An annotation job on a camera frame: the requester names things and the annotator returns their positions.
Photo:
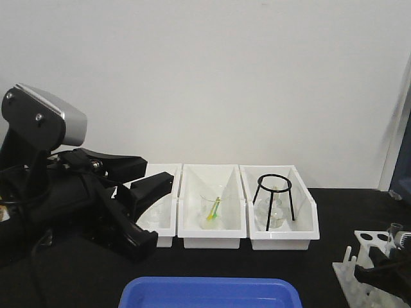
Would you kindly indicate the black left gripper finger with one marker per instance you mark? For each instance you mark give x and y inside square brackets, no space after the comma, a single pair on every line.
[117,168]
[114,220]

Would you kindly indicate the left white storage bin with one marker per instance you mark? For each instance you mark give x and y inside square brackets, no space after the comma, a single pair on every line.
[165,235]

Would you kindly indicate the middle white storage bin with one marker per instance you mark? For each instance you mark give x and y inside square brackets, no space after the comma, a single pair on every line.
[226,178]

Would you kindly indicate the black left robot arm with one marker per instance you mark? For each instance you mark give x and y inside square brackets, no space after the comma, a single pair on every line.
[97,196]

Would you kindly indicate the white storage bin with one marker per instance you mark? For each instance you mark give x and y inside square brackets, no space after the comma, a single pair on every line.
[226,178]
[293,235]
[165,235]

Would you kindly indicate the black wire tripod stand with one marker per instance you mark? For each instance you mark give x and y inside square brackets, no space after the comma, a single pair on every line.
[286,189]

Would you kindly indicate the right white storage bin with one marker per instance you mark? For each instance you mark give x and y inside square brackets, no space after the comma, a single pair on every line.
[293,235]

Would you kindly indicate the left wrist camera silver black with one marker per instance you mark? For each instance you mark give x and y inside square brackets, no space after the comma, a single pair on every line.
[42,119]

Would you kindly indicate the white test tube rack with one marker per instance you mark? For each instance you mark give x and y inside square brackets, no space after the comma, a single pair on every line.
[360,294]

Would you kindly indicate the glass flask under tripod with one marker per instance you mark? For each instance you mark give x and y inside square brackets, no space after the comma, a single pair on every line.
[264,209]

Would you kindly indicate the glass beaker with droppers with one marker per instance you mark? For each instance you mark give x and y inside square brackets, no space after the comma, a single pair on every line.
[207,198]

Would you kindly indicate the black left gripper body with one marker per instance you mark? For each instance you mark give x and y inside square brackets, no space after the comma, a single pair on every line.
[61,199]

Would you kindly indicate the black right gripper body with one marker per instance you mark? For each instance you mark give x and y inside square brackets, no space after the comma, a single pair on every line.
[402,242]

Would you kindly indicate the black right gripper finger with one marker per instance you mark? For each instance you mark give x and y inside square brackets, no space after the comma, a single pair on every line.
[384,270]

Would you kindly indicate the blue plastic tray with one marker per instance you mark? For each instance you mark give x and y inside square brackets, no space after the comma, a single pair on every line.
[209,292]

